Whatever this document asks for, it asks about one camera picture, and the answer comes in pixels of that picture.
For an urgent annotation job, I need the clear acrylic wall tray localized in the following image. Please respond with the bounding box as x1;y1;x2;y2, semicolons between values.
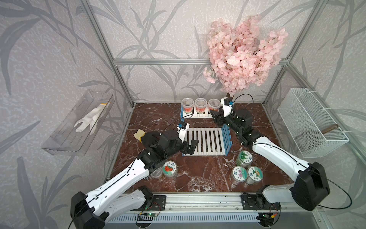
42;90;115;156

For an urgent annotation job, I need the black work glove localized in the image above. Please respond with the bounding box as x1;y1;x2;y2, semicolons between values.
133;129;146;143

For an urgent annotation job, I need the white wire mesh basket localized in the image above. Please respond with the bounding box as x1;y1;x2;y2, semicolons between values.
278;88;349;158

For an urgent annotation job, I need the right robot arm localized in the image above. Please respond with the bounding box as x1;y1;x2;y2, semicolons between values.
210;108;330;211

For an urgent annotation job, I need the small clear container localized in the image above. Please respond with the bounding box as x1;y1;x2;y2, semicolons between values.
150;168;163;179

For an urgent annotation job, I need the pink flower lid container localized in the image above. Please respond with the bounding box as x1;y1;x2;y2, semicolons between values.
230;166;248;186

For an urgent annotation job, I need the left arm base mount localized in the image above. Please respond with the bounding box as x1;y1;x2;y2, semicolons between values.
136;186;166;211

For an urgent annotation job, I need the white glove in tray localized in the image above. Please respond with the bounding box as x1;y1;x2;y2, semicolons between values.
74;103;109;135

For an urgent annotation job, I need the carrot lid seed container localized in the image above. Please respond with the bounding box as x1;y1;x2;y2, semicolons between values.
246;166;264;185

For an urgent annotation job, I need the wooden handled brush in basket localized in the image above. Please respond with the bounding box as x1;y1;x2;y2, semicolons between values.
295;124;339;150

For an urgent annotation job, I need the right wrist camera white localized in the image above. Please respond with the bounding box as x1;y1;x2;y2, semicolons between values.
221;97;234;117

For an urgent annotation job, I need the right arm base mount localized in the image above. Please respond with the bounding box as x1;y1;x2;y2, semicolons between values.
240;193;282;212

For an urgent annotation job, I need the clear seed container red label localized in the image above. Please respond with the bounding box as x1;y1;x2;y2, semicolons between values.
181;98;194;114

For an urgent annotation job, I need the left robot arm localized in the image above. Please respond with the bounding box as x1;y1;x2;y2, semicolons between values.
70;129;199;229

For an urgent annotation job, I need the pink artificial blossom tree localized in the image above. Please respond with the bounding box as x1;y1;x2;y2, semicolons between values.
203;15;288;96

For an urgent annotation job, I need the strawberry lid seed container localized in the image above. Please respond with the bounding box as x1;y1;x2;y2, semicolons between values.
162;161;178;178

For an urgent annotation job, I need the blue white two-tier shelf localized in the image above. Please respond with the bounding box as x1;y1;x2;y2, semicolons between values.
181;106;233;156

